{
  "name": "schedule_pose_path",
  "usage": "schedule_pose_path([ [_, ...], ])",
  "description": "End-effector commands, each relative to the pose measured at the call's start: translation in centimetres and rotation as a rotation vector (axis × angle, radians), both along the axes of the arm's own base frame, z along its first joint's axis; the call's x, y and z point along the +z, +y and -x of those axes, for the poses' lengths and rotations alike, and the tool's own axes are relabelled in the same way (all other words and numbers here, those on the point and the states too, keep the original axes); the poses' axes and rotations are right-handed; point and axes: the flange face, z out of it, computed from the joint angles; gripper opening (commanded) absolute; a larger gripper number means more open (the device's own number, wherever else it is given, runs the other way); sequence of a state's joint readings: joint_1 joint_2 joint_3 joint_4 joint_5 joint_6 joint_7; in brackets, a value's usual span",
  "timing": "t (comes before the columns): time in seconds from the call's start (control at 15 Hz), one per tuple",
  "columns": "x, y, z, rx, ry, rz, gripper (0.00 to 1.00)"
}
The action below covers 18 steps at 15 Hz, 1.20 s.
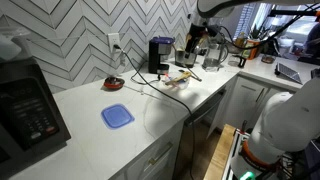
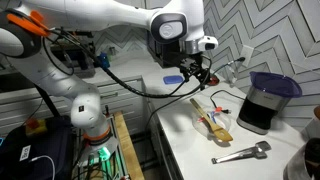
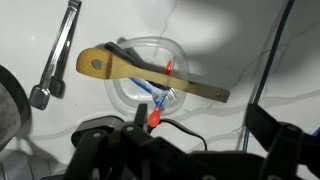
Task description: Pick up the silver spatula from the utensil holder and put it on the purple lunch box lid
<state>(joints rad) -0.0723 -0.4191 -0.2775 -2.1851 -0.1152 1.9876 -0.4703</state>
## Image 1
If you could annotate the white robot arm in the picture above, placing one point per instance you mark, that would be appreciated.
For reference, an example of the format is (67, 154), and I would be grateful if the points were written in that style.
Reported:
(286, 126)

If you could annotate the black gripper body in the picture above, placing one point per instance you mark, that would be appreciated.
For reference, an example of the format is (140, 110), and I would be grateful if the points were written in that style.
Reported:
(197, 30)

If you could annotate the clear glass pitcher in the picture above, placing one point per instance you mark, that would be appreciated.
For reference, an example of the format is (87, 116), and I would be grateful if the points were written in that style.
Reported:
(213, 58)

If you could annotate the wooden slotted spatula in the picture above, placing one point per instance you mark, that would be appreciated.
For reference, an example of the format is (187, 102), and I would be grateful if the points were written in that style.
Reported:
(187, 39)

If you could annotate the white wall outlet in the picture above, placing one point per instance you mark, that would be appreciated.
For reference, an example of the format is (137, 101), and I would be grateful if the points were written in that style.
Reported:
(112, 38)

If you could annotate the small black stand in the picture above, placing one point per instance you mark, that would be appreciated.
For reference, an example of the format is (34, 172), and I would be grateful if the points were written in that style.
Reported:
(242, 61)

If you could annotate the green potted plant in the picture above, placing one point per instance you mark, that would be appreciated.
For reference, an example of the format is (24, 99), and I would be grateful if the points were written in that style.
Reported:
(256, 32)

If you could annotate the red round dish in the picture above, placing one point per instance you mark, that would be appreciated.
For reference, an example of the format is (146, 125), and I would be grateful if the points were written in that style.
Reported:
(114, 83)

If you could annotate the black silver coffee maker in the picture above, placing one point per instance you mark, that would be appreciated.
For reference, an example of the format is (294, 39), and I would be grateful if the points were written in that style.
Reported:
(156, 56)

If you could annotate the silver utensil holder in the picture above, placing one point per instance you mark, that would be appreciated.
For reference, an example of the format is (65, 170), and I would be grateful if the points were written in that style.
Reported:
(185, 59)

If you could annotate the purple lunch box lid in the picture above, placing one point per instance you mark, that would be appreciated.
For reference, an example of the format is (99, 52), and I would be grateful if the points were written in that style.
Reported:
(117, 116)

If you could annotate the white cabinet door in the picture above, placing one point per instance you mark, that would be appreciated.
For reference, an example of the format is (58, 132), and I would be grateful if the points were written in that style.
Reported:
(245, 100)

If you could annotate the black microwave oven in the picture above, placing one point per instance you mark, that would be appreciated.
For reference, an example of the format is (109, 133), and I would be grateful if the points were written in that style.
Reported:
(26, 113)

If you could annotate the small brown dish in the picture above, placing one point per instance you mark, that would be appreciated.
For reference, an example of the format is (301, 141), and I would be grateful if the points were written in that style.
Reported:
(267, 59)

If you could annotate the clear plastic bowl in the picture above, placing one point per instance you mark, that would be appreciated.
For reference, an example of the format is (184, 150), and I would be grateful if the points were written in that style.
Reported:
(176, 85)

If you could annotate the large wooden spoon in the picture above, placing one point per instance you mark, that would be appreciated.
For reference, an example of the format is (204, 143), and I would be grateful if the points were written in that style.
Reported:
(203, 41)

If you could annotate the orange box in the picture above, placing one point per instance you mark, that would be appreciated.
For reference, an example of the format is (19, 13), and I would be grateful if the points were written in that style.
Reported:
(250, 50)

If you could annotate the small wooden spoon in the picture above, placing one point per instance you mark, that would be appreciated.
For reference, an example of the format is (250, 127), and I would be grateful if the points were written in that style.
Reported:
(180, 78)

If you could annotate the person in blue shirt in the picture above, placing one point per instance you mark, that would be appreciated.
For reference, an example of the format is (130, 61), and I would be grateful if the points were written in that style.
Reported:
(314, 38)

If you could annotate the dark flat tablet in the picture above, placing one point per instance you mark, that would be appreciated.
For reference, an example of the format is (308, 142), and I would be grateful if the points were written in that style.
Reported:
(288, 72)

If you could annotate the wooden cart top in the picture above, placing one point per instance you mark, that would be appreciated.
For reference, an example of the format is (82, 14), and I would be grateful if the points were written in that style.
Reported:
(220, 153)

